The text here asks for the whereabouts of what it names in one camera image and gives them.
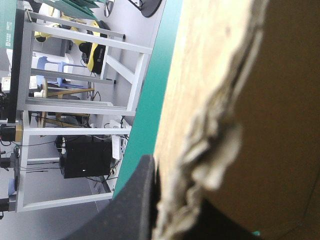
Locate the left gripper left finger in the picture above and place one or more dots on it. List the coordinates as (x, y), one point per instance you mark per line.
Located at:
(130, 212)

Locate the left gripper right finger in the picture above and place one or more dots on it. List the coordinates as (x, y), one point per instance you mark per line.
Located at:
(215, 225)

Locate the brown cardboard box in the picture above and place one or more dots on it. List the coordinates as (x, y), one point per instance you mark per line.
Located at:
(275, 100)

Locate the white power strip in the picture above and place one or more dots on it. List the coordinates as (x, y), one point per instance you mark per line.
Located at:
(116, 147)

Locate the black computer case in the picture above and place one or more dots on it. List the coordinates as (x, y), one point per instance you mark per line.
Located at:
(86, 160)

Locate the wooden stool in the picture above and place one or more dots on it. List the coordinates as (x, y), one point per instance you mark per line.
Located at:
(67, 92)

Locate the yellow robot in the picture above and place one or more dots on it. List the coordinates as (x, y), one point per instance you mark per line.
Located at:
(96, 56)

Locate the blue plastic stool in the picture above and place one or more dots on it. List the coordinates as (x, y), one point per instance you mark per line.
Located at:
(51, 66)

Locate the black chair base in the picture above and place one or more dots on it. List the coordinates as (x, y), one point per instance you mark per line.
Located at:
(150, 10)

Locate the green board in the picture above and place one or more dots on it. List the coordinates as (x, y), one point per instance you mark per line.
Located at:
(75, 7)

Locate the white metal frame table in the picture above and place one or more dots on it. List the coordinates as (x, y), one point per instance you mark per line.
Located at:
(62, 200)
(75, 108)

